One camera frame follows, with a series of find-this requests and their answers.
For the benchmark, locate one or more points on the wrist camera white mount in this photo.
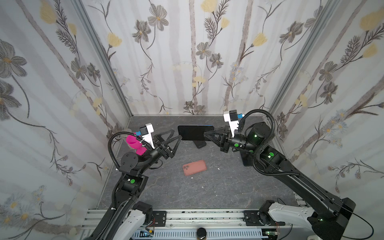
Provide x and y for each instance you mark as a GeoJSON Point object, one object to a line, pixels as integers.
{"type": "Point", "coordinates": [233, 118]}
{"type": "Point", "coordinates": [146, 133]}

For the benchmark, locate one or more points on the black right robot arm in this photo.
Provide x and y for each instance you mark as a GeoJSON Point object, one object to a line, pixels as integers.
{"type": "Point", "coordinates": [327, 215]}

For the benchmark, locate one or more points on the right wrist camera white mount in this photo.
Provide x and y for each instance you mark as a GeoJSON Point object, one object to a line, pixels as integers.
{"type": "Point", "coordinates": [233, 118]}

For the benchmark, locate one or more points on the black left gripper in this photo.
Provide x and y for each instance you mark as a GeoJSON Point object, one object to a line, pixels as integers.
{"type": "Point", "coordinates": [163, 152]}

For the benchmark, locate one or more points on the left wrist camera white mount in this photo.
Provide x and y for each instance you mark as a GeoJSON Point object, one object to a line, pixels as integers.
{"type": "Point", "coordinates": [146, 133]}

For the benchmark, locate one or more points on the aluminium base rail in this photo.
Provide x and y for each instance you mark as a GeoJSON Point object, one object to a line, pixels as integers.
{"type": "Point", "coordinates": [231, 218]}

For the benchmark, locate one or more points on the salmon pink phone case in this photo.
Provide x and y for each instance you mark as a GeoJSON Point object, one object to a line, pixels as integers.
{"type": "Point", "coordinates": [194, 167]}

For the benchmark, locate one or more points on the pink silicone cup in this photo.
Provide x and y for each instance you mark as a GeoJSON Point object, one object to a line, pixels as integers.
{"type": "Point", "coordinates": [136, 145]}

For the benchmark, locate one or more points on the black round knob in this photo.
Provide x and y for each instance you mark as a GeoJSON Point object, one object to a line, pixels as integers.
{"type": "Point", "coordinates": [201, 234]}

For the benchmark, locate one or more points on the white slotted cable duct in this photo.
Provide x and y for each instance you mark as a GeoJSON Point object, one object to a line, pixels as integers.
{"type": "Point", "coordinates": [191, 234]}

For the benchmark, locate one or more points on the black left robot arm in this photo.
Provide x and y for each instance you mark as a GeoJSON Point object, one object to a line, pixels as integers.
{"type": "Point", "coordinates": [127, 214]}

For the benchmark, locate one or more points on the black phone case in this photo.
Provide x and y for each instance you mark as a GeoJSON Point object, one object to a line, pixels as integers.
{"type": "Point", "coordinates": [200, 144]}

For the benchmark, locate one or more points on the black smartphone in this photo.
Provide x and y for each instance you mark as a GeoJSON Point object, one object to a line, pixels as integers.
{"type": "Point", "coordinates": [194, 132]}

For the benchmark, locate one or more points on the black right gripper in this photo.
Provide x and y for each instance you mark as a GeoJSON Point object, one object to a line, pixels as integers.
{"type": "Point", "coordinates": [226, 141]}

